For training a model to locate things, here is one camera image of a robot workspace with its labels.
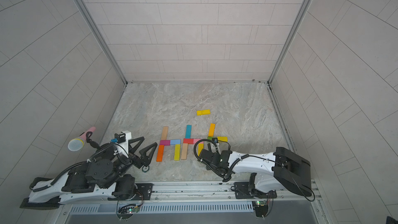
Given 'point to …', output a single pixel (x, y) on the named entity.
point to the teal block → (188, 132)
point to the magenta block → (165, 142)
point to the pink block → (196, 140)
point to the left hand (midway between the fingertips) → (154, 143)
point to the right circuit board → (261, 208)
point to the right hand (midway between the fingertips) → (210, 164)
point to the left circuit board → (126, 211)
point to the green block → (210, 138)
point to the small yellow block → (223, 138)
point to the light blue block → (174, 142)
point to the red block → (189, 141)
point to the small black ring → (145, 171)
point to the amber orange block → (212, 129)
